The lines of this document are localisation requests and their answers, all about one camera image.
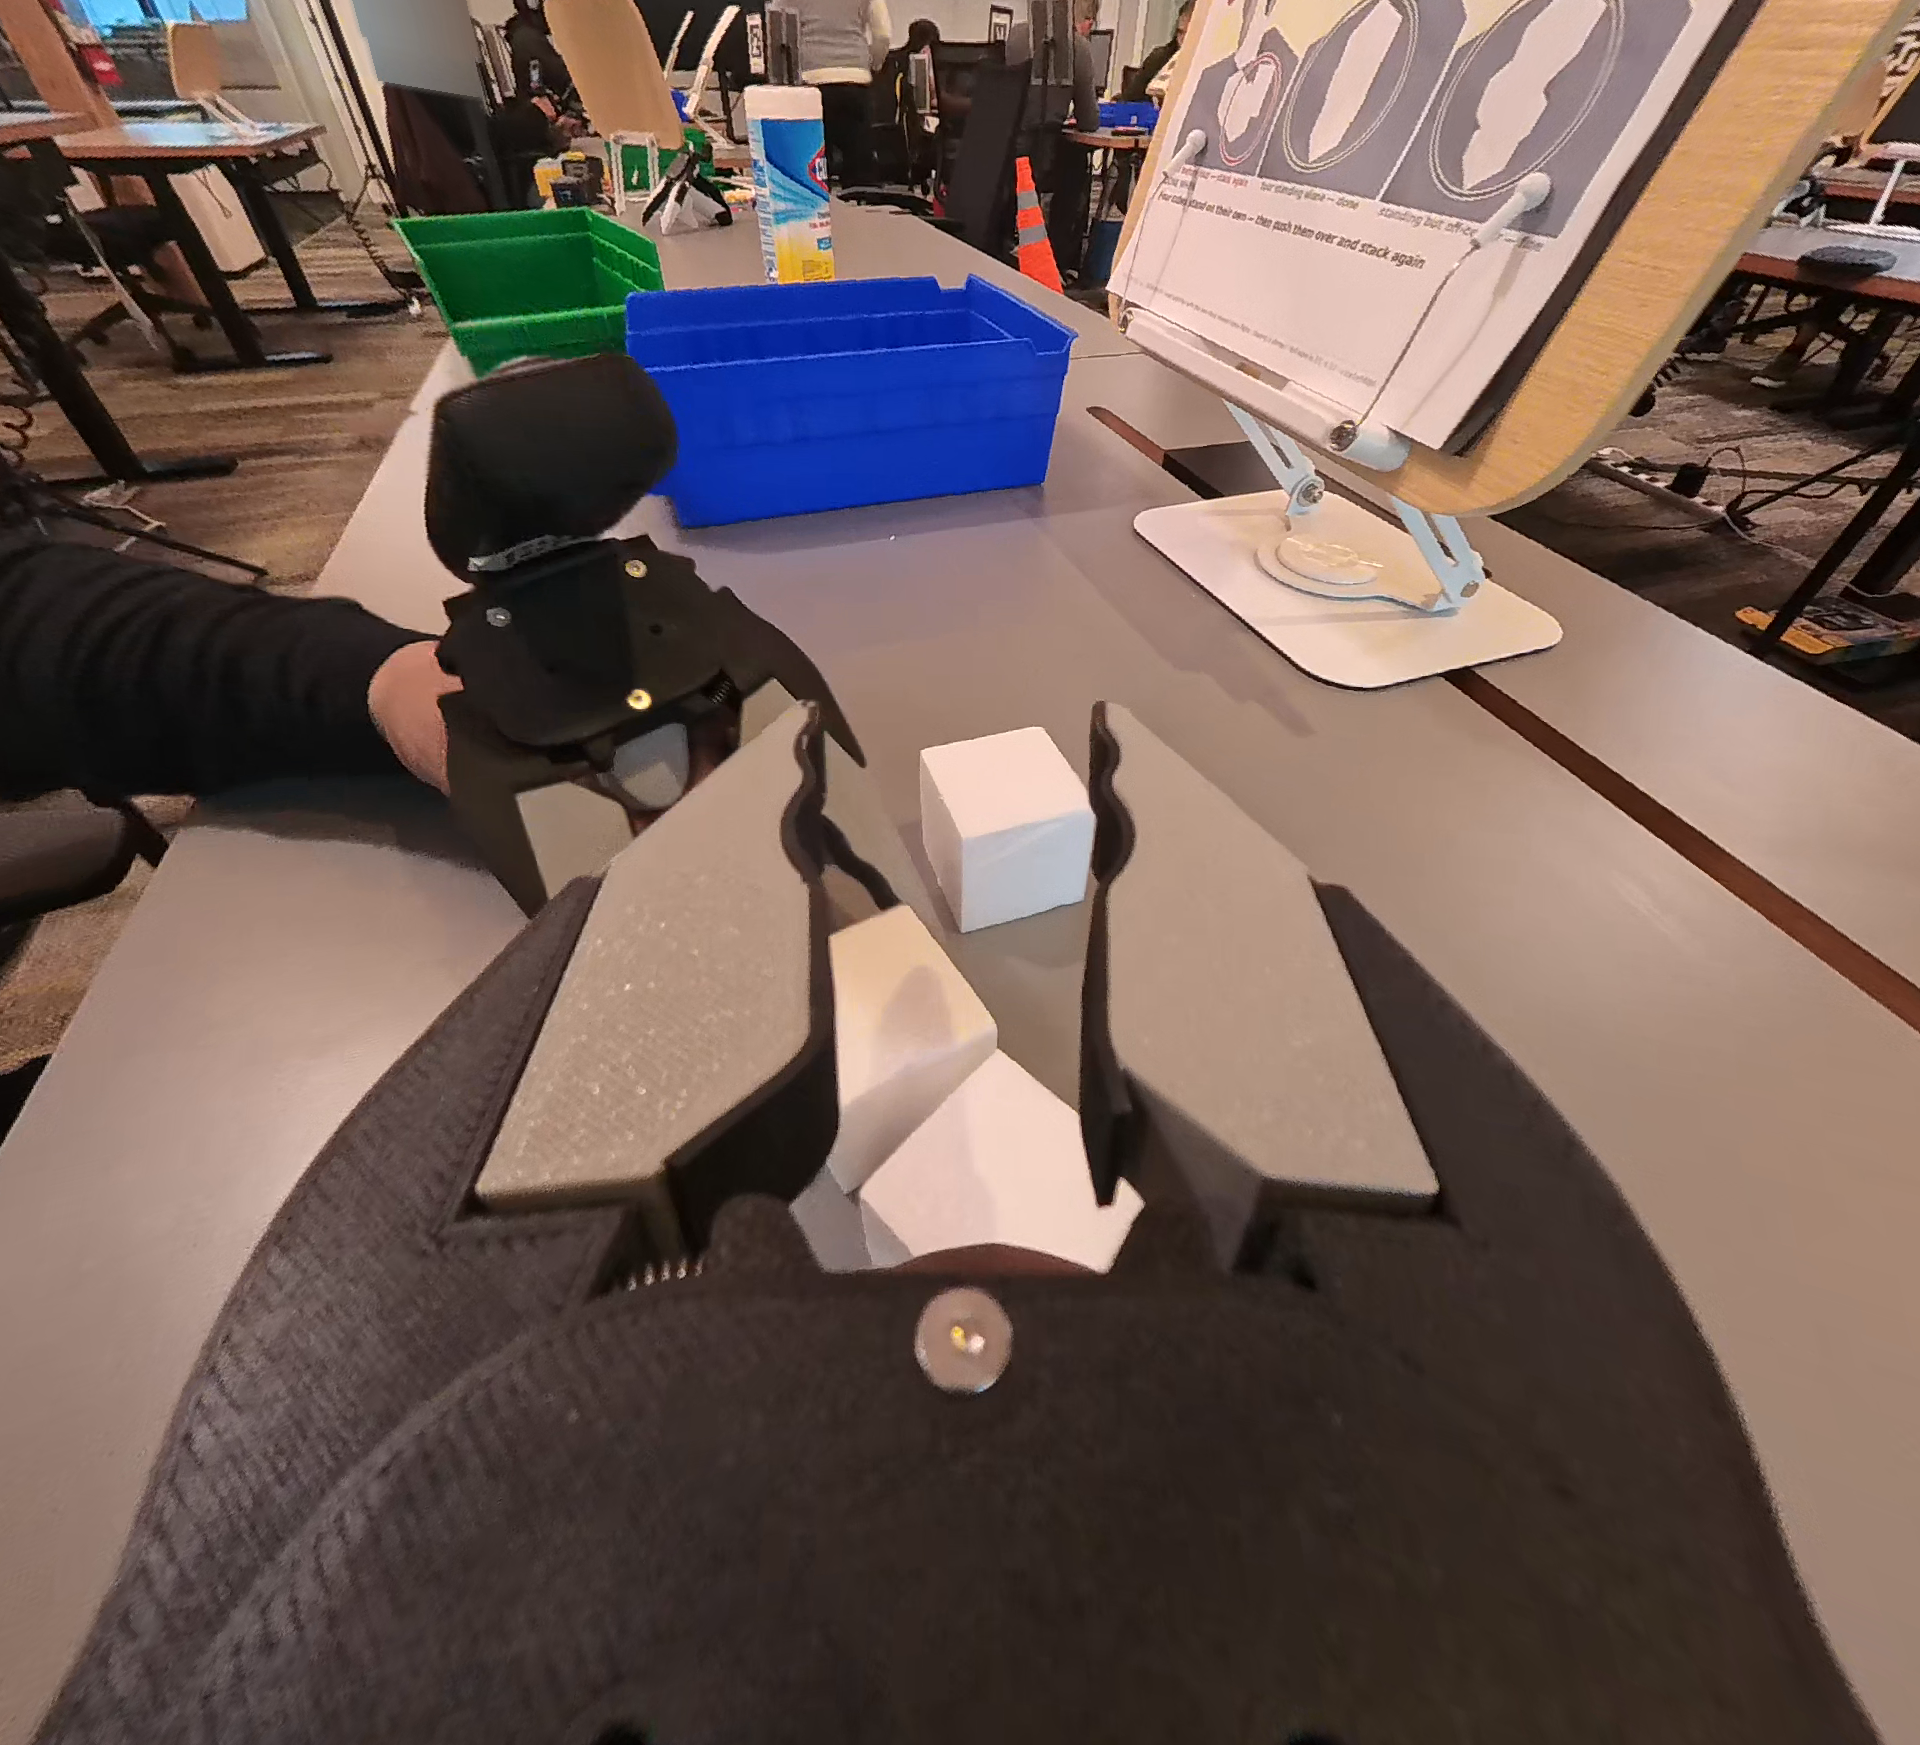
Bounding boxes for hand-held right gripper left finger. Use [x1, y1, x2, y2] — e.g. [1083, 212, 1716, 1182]
[473, 701, 842, 1252]

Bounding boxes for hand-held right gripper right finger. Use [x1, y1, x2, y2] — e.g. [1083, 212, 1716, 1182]
[1080, 701, 1446, 1266]

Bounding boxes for person's left forearm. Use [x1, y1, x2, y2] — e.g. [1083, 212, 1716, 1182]
[0, 530, 440, 804]

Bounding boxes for person's left hand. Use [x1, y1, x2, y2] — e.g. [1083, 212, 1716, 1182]
[369, 640, 455, 794]

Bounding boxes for blue plastic bin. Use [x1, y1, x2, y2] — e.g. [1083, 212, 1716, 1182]
[623, 275, 1080, 528]

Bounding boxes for green plastic bin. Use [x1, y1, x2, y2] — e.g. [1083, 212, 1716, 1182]
[393, 207, 665, 374]

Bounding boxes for wooden book stand white base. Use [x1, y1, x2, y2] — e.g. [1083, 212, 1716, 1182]
[1108, 0, 1920, 693]

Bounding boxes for wipes canister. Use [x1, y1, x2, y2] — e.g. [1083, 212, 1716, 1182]
[746, 84, 835, 286]

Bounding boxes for wooden desk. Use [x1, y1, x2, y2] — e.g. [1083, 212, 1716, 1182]
[1725, 215, 1920, 652]
[61, 121, 337, 374]

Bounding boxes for orange traffic cone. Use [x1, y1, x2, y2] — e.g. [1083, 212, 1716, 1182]
[1013, 157, 1068, 295]

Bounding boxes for white power strip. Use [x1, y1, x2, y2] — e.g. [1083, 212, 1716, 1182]
[1587, 440, 1758, 528]

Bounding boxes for printed instruction sheet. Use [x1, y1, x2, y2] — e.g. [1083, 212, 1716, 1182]
[1118, 0, 1884, 454]

